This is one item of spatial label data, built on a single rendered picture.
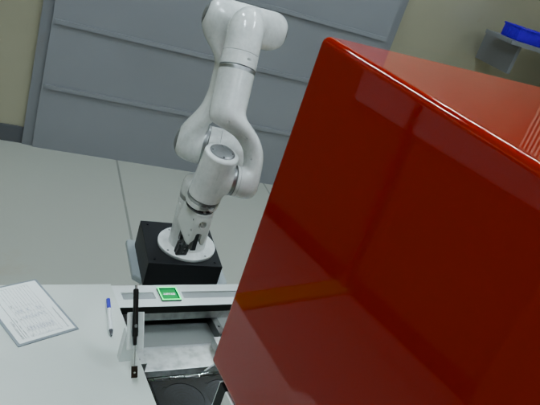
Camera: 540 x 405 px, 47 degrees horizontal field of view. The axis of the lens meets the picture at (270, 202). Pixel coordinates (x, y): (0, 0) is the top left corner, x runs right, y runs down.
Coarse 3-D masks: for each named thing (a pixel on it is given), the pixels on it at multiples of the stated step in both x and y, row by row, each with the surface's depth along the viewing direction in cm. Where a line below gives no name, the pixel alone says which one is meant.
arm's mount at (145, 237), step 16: (144, 224) 207; (160, 224) 210; (144, 240) 200; (144, 256) 196; (160, 256) 194; (144, 272) 193; (160, 272) 193; (176, 272) 195; (192, 272) 196; (208, 272) 198
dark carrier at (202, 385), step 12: (156, 384) 147; (168, 384) 148; (180, 384) 149; (192, 384) 150; (204, 384) 152; (216, 384) 153; (156, 396) 143; (168, 396) 145; (180, 396) 146; (192, 396) 147; (204, 396) 148
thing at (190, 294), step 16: (112, 288) 164; (128, 288) 166; (144, 288) 168; (192, 288) 175; (208, 288) 178; (224, 288) 180; (128, 304) 160; (144, 304) 162; (160, 304) 164; (176, 304) 167; (192, 304) 169; (208, 304) 171; (224, 304) 174
